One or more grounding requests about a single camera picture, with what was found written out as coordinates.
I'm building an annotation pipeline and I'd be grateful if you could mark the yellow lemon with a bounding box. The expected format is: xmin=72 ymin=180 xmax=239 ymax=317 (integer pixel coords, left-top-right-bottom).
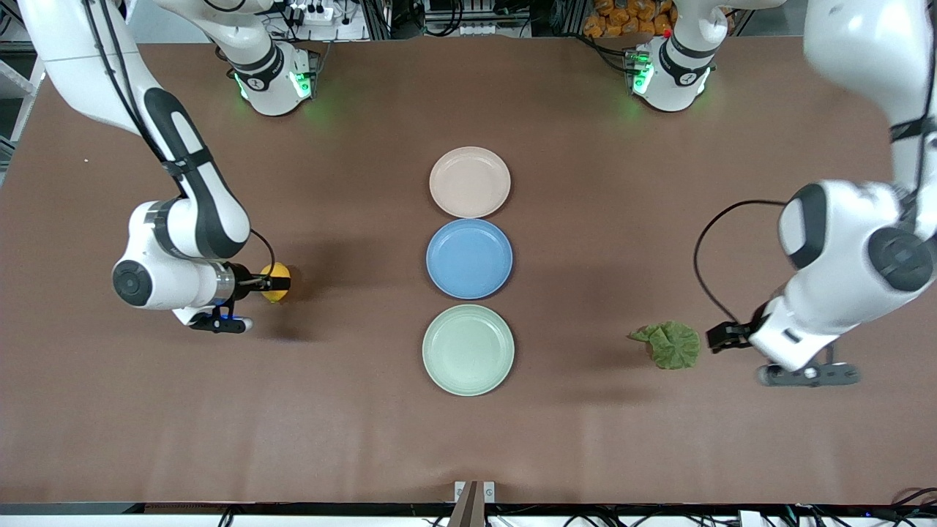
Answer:
xmin=260 ymin=262 xmax=291 ymax=304

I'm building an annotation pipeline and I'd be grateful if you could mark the bag of orange fruit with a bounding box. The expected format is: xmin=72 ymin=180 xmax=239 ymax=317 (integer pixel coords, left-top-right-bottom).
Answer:
xmin=583 ymin=0 xmax=678 ymax=39

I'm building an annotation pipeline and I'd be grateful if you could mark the white power strip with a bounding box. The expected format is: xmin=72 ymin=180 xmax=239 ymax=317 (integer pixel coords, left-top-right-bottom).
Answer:
xmin=282 ymin=2 xmax=335 ymax=26

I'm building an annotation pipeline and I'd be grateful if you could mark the blue round plate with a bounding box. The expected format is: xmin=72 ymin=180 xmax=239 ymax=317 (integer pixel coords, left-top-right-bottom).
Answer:
xmin=426 ymin=218 xmax=514 ymax=300

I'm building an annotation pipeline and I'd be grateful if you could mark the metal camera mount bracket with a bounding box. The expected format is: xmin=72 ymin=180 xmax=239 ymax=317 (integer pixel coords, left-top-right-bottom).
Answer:
xmin=454 ymin=481 xmax=496 ymax=527

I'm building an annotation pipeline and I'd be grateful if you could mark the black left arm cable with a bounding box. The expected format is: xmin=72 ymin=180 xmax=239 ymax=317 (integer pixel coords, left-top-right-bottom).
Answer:
xmin=694 ymin=0 xmax=937 ymax=328

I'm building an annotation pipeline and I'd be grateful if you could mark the green lettuce leaf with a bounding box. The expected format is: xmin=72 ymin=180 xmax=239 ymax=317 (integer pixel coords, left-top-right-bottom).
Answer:
xmin=628 ymin=321 xmax=701 ymax=370

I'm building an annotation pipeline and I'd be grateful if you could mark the beige round plate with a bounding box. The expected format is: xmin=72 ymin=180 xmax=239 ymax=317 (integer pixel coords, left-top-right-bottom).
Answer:
xmin=429 ymin=146 xmax=512 ymax=220

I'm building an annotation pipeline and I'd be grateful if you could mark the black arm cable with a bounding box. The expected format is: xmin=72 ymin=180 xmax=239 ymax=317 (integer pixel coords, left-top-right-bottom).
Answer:
xmin=84 ymin=0 xmax=277 ymax=288
xmin=694 ymin=0 xmax=937 ymax=328

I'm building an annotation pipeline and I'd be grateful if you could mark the pale green round plate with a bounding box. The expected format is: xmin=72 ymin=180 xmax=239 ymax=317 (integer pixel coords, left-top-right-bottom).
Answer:
xmin=422 ymin=304 xmax=515 ymax=397

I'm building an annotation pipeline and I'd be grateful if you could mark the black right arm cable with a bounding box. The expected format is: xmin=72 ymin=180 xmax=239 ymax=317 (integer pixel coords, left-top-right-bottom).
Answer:
xmin=84 ymin=0 xmax=277 ymax=288

